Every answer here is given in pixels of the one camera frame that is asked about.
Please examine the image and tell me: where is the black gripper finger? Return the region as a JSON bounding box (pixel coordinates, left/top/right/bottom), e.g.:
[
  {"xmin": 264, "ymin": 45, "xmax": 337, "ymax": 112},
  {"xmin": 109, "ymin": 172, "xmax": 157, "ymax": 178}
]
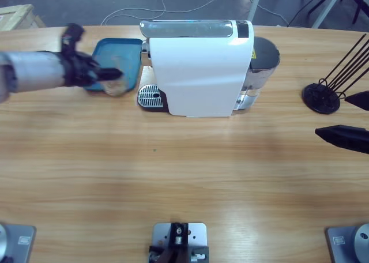
[
  {"xmin": 344, "ymin": 91, "xmax": 369, "ymax": 111},
  {"xmin": 314, "ymin": 124, "xmax": 369, "ymax": 154}
]

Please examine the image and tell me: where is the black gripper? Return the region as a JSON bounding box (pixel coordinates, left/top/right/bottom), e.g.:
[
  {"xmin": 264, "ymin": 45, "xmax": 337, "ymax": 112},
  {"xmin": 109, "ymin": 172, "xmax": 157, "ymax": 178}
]
[{"xmin": 59, "ymin": 51, "xmax": 125, "ymax": 88}]

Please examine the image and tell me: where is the clear drinking glass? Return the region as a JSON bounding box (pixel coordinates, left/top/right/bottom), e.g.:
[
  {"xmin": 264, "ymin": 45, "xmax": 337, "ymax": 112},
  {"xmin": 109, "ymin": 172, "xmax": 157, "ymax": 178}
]
[{"xmin": 102, "ymin": 55, "xmax": 130, "ymax": 98}]

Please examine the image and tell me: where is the silver coffee machine lever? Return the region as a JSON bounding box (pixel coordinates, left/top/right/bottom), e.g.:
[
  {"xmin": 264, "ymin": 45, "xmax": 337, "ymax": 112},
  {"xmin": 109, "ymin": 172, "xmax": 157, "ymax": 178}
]
[{"xmin": 139, "ymin": 19, "xmax": 238, "ymax": 39}]

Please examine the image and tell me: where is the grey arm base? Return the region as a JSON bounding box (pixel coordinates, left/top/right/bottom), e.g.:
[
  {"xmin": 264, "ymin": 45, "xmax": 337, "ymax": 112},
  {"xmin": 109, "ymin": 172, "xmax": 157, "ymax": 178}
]
[
  {"xmin": 0, "ymin": 222, "xmax": 37, "ymax": 263},
  {"xmin": 325, "ymin": 223, "xmax": 369, "ymax": 263}
]

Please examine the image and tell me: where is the white capsule coffee machine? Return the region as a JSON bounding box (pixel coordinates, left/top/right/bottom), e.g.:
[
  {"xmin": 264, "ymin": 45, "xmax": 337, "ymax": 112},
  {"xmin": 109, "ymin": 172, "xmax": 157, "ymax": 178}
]
[{"xmin": 137, "ymin": 20, "xmax": 256, "ymax": 119}]

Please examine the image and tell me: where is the blue plastic tray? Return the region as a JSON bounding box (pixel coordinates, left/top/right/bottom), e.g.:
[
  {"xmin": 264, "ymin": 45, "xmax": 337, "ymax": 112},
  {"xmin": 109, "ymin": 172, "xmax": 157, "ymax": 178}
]
[{"xmin": 83, "ymin": 37, "xmax": 144, "ymax": 93}]

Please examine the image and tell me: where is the black capsule holder with rods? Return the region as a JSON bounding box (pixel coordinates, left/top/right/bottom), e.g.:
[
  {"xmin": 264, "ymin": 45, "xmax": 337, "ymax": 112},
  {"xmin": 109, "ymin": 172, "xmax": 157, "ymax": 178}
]
[{"xmin": 302, "ymin": 34, "xmax": 369, "ymax": 115}]

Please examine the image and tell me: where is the metal drip tray grate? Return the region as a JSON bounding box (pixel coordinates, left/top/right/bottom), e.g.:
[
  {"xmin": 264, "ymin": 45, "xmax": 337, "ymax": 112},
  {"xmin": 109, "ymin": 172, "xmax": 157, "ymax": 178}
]
[{"xmin": 137, "ymin": 84, "xmax": 164, "ymax": 107}]

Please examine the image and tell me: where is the water tank with black lid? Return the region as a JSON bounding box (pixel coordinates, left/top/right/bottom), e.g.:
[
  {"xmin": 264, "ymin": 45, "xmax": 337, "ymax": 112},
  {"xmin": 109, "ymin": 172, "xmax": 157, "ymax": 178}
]
[{"xmin": 241, "ymin": 36, "xmax": 281, "ymax": 98}]

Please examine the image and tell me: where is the wooden crate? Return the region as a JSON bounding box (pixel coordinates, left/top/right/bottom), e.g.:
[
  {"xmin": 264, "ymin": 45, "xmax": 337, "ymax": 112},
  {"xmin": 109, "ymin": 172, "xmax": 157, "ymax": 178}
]
[{"xmin": 0, "ymin": 3, "xmax": 47, "ymax": 32}]

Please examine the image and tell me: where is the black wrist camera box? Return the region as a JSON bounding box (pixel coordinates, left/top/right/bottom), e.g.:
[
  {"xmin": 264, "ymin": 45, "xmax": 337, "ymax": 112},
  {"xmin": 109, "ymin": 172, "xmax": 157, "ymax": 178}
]
[{"xmin": 60, "ymin": 23, "xmax": 86, "ymax": 55}]

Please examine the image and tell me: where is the white floor cable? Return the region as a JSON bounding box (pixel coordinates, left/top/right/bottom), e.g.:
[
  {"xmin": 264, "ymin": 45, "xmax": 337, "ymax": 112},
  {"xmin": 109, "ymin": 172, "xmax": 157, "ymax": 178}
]
[{"xmin": 100, "ymin": 0, "xmax": 289, "ymax": 27}]

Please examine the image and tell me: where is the black metal chair frame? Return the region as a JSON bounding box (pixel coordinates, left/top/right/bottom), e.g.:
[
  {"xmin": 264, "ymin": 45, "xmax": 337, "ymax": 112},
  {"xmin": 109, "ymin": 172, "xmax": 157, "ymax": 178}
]
[{"xmin": 301, "ymin": 0, "xmax": 369, "ymax": 24}]

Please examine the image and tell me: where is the white metal frame leg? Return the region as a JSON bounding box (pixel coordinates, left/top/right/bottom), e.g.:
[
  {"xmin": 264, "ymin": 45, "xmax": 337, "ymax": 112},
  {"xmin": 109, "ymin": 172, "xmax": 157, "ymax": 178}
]
[
  {"xmin": 247, "ymin": 0, "xmax": 265, "ymax": 21},
  {"xmin": 312, "ymin": 0, "xmax": 347, "ymax": 29}
]

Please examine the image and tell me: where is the black power cable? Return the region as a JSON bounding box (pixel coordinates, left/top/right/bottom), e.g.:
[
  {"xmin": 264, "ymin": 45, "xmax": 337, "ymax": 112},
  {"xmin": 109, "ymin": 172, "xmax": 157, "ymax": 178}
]
[{"xmin": 287, "ymin": 0, "xmax": 329, "ymax": 27}]

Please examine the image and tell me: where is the grey camera mount plate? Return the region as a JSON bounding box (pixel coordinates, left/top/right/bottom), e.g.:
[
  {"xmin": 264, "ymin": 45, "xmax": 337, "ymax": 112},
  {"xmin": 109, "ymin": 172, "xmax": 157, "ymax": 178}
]
[{"xmin": 148, "ymin": 221, "xmax": 210, "ymax": 263}]

